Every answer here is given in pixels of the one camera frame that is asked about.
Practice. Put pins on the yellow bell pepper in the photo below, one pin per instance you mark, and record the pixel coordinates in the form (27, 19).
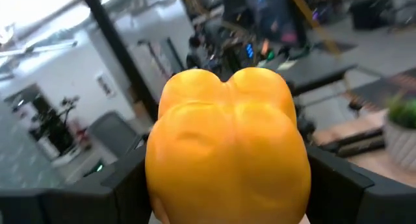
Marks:
(227, 152)

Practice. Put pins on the black floor mat striped edges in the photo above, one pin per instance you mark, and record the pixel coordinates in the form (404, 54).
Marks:
(383, 87)

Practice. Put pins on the black metal table frame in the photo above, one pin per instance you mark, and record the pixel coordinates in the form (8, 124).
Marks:
(354, 143)

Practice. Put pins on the black structural pillar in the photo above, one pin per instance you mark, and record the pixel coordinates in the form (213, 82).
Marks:
(117, 55)

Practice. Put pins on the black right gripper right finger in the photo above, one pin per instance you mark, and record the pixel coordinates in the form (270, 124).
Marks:
(341, 201)

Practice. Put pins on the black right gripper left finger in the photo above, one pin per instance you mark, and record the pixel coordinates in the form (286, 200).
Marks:
(113, 201)

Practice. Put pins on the grey chair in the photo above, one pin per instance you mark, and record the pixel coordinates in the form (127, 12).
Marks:
(113, 133)

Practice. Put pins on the white triangle-patterned plant pot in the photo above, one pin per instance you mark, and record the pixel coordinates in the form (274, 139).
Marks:
(401, 146)

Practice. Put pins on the person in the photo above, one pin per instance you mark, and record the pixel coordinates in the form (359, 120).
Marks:
(273, 16)

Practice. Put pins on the green artificial plant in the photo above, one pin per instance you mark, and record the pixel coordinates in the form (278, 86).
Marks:
(403, 112)

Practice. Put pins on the dark grey desk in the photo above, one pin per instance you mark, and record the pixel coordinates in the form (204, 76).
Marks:
(312, 71)

